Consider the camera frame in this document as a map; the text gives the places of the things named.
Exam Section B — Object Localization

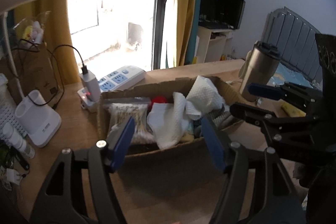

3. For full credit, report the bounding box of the small black device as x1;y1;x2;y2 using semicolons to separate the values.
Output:
13;153;30;170

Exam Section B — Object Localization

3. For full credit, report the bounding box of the grey sock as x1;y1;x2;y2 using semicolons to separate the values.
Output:
207;106;237;132

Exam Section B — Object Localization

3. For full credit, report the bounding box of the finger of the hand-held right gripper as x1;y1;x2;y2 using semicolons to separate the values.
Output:
230;102;309;153
248;82;324;109

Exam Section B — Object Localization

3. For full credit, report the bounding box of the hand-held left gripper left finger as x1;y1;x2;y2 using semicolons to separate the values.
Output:
29;116;135;224

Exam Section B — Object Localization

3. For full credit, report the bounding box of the bag of cotton swabs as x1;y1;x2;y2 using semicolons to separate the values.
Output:
101;97;155;146

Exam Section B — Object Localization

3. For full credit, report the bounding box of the white power strip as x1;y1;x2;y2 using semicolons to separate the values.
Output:
77;65;146;112

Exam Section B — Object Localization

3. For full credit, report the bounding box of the brown carton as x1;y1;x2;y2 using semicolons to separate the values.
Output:
7;44;65;106

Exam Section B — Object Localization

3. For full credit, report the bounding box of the black sliding door frame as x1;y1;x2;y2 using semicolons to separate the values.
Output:
152;0;175;71

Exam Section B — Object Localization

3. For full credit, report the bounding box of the white desk lamp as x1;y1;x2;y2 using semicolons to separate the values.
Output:
0;0;62;148

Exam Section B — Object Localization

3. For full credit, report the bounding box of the beige monitor stand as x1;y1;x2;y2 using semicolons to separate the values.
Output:
196;26;234;64

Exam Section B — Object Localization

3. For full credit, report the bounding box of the red ball toy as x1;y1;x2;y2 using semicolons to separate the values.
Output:
150;95;168;106

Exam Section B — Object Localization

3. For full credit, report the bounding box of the plastic bag with yellow toy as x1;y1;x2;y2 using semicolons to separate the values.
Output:
13;11;51;46

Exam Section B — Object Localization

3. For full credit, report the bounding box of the grey padded headboard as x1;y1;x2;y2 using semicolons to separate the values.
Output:
262;7;324;81

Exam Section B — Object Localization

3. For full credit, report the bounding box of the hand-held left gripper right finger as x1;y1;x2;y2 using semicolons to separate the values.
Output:
201;116;302;224

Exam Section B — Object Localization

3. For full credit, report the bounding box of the black charger cable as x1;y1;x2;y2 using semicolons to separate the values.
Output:
51;44;89;110

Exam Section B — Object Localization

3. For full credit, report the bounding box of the black lamp cable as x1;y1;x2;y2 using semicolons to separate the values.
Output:
12;39;57;110

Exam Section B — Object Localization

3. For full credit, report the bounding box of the cardboard box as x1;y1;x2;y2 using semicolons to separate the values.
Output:
97;76;247;180

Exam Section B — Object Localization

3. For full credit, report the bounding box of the white perforated basket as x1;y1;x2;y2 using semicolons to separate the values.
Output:
0;102;28;140

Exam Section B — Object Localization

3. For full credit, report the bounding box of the stainless steel tumbler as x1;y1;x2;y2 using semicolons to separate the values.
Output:
238;41;281;102

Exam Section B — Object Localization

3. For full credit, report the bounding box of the yellow curtain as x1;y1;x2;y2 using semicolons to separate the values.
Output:
172;0;200;67
13;0;80;85

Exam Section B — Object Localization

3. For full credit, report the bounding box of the black monitor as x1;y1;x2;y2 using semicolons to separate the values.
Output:
199;0;246;30

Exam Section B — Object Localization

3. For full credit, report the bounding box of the white plug adapter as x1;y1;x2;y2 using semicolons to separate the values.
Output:
5;169;23;185

